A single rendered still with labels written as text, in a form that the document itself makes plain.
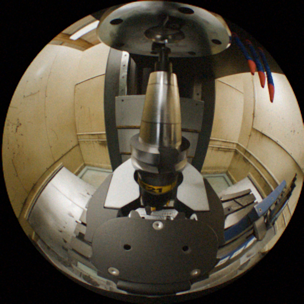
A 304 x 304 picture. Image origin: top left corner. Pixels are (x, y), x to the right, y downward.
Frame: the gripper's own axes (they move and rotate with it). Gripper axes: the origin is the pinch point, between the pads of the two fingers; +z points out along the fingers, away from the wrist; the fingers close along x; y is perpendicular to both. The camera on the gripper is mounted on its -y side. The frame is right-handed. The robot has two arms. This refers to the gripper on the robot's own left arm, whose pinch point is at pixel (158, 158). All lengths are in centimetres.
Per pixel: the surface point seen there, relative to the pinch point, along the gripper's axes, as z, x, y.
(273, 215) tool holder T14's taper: -14.1, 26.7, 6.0
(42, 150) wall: 23, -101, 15
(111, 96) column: 46, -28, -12
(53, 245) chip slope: -40, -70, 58
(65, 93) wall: 65, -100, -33
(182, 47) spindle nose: 1.7, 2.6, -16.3
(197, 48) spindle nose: 0.9, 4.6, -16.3
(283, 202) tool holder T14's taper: -14.0, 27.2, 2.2
